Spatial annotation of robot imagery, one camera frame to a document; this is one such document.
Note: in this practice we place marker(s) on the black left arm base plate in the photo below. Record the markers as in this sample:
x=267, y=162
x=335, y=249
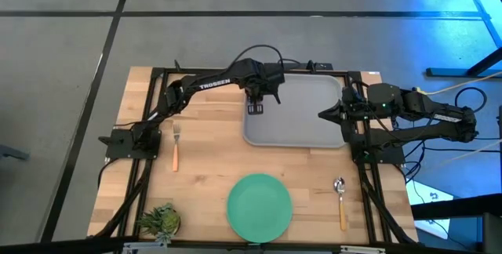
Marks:
x=117, y=146

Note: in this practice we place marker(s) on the black rig crossbar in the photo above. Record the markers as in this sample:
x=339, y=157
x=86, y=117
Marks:
x=59, y=246

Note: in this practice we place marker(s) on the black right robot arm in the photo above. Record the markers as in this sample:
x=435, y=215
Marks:
x=431, y=128

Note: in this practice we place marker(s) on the grey plastic tray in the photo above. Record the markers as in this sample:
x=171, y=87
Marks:
x=298, y=120

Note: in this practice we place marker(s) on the black flat bracket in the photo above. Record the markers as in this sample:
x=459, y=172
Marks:
x=321, y=66

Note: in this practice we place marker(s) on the white panel with blue mark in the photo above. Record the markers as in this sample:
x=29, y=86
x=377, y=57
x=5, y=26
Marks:
x=417, y=191

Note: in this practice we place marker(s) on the black table leg frame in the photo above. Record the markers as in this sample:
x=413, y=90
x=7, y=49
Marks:
x=486, y=62

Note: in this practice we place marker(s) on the grey chair base leg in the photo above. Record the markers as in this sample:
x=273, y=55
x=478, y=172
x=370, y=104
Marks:
x=12, y=153

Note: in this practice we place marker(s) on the black aluminium rail frame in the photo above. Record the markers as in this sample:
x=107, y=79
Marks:
x=142, y=183

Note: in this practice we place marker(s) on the black rig strut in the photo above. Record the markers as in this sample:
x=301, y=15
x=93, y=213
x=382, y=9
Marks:
x=463, y=205

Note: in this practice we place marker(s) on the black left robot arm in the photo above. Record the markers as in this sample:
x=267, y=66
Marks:
x=213, y=83

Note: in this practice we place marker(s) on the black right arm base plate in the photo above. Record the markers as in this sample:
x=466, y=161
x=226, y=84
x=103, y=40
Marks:
x=394, y=157

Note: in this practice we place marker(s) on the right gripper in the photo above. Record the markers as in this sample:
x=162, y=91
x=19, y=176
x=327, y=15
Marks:
x=355, y=107

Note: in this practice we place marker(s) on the small green potted succulent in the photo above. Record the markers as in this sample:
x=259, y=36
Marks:
x=166, y=220

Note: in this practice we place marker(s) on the green round plate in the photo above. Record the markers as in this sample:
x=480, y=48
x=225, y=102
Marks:
x=259, y=208

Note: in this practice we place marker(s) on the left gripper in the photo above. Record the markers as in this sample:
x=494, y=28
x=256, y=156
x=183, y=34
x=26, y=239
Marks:
x=263, y=75

